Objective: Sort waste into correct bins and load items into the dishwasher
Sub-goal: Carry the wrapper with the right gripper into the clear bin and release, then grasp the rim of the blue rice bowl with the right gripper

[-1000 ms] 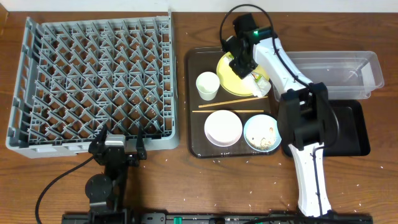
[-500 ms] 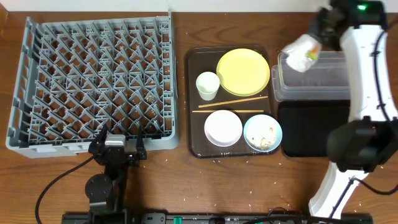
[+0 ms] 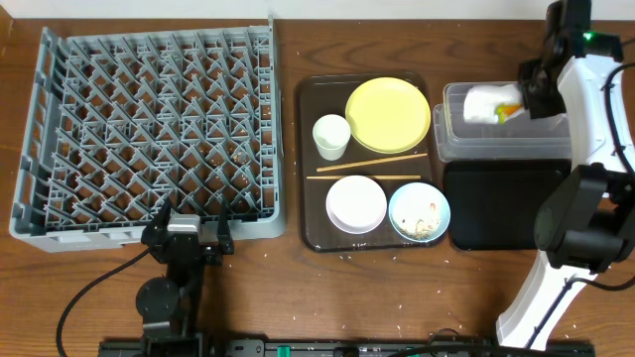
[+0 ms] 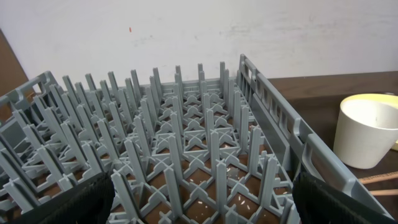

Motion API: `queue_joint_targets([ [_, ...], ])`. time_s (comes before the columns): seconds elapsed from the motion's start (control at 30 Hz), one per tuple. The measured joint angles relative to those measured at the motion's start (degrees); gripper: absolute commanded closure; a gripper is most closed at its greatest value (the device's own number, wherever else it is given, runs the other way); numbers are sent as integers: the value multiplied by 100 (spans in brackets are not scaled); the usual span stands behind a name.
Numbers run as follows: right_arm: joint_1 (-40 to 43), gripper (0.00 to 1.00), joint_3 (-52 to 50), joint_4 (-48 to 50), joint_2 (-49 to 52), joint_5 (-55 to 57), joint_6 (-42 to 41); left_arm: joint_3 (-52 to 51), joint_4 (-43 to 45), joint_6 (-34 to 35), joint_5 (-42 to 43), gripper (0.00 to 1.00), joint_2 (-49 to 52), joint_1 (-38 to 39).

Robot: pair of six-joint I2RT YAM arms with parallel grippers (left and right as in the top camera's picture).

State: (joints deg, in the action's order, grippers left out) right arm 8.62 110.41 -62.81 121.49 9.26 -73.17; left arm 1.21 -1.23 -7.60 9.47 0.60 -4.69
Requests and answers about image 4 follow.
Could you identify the upper wooden chopstick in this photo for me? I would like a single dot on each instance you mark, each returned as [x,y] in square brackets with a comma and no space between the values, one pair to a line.
[379,178]

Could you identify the grey plastic dish rack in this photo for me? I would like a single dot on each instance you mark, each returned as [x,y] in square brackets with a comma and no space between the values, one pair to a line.
[223,150]

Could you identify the wooden chopstick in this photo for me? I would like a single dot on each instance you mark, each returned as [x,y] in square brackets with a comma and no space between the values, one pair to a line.
[387,192]
[379,178]

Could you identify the yellow round plate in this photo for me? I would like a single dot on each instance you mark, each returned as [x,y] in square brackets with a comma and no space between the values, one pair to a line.
[390,100]

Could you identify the white plastic cup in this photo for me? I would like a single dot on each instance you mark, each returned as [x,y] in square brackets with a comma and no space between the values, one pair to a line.
[366,130]

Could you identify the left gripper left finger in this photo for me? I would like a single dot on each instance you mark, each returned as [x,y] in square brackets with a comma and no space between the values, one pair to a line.
[89,202]

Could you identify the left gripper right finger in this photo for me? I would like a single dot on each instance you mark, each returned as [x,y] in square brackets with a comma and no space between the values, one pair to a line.
[317,203]

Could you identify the lower wooden chopstick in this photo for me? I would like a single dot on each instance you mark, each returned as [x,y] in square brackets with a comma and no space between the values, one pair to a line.
[387,192]

